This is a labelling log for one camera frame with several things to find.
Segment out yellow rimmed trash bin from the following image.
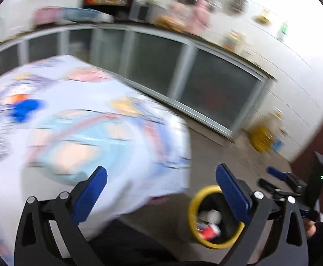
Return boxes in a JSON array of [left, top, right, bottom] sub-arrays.
[[187, 185, 244, 249]]

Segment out kitchen counter cabinet glass doors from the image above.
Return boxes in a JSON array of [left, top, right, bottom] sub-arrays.
[[0, 23, 274, 139]]

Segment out dish soap bottle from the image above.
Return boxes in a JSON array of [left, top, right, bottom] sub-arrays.
[[223, 30, 240, 52]]

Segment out white paper cup orange dots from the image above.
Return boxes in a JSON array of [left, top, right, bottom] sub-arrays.
[[198, 209, 222, 225]]

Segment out chopstick holder basket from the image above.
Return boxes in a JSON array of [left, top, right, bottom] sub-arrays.
[[226, 0, 248, 16]]

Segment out blue plastic basket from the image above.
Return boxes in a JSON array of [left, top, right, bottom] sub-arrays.
[[62, 7, 114, 23]]

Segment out person's right hand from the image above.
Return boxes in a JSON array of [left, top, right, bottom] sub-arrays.
[[302, 218, 316, 238]]

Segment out plastic bag of bread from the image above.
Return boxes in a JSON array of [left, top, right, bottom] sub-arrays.
[[154, 14, 186, 32]]

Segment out microwave oven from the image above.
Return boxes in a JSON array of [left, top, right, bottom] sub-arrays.
[[128, 1, 158, 23]]

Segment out pink rice cooker pot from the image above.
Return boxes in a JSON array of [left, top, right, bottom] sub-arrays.
[[32, 6, 62, 26]]

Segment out pink thermos flask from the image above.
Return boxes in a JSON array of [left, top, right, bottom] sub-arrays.
[[189, 0, 210, 35], [167, 1, 187, 20]]

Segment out orange peel piece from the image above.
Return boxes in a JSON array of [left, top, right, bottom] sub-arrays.
[[10, 94, 29, 104]]

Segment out green handled brush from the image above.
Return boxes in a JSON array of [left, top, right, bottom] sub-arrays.
[[277, 23, 288, 42]]

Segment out yellow wall scoop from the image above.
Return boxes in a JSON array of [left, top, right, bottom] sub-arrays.
[[254, 10, 271, 26]]

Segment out red paper cup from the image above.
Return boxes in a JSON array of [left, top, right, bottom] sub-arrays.
[[198, 223, 221, 241]]

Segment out cartoon printed tablecloth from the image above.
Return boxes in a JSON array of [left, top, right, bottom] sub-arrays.
[[0, 55, 191, 265]]

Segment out blue liquid bottle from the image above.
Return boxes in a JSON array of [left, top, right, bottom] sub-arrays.
[[272, 132, 287, 152]]

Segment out large cooking oil jug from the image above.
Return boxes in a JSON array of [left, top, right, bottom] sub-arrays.
[[248, 109, 283, 153]]

